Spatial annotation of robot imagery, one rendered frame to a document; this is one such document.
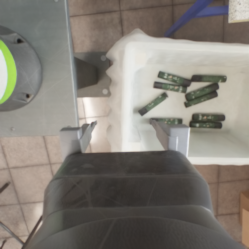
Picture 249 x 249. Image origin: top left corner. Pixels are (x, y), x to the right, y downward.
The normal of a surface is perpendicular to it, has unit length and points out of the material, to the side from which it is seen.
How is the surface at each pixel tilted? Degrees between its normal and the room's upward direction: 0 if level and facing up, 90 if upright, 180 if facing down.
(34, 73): 62
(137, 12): 0
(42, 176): 0
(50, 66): 0
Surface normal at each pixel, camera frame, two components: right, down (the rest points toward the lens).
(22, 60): 0.96, -0.14
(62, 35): 0.02, 0.25
